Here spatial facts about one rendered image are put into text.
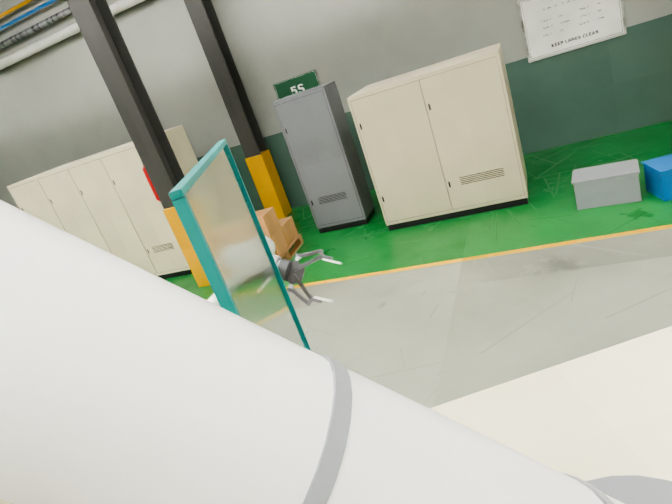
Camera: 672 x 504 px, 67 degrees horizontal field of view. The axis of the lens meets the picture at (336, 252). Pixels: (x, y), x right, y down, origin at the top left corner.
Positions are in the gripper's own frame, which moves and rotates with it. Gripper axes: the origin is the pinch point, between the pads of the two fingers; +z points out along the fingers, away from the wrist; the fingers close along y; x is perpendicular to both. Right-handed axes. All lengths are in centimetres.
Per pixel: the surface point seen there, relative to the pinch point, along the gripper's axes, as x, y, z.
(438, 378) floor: -201, 60, 71
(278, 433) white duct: 155, 0, 14
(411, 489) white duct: 153, 2, 20
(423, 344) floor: -245, 44, 60
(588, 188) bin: -381, -140, 204
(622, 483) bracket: 136, 4, 38
